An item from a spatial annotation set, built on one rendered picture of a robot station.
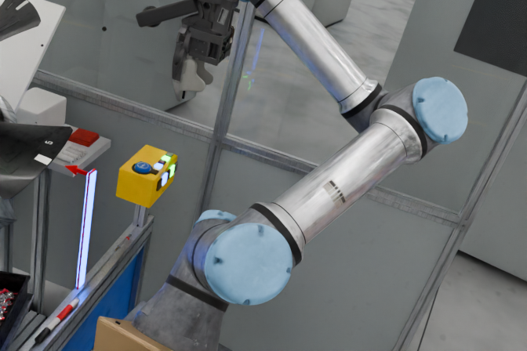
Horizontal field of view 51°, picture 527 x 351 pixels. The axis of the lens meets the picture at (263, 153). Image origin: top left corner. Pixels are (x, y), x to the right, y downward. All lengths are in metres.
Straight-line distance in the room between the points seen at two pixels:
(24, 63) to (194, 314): 0.94
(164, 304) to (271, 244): 0.23
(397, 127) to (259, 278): 0.35
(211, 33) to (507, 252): 2.87
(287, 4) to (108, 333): 0.64
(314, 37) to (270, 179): 0.90
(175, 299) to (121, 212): 1.28
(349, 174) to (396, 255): 1.10
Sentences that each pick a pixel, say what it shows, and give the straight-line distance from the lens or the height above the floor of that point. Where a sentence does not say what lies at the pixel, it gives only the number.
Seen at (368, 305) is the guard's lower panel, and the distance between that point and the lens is 2.10.
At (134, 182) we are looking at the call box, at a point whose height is 1.05.
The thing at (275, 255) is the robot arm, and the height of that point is 1.37.
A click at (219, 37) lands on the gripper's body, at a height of 1.57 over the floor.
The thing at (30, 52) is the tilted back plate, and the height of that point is 1.25.
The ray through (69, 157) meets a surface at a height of 0.88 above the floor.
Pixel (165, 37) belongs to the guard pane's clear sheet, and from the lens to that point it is 1.84.
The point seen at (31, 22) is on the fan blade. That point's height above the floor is 1.41.
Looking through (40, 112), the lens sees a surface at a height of 0.97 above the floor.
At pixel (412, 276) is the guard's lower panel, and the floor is 0.72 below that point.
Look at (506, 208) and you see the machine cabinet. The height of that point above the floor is 0.44.
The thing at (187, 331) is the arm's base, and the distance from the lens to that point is 0.91.
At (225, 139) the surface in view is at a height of 0.99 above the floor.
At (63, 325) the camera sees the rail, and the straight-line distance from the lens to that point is 1.34.
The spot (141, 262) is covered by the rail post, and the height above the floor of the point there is 0.71.
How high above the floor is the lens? 1.85
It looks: 28 degrees down
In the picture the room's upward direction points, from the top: 15 degrees clockwise
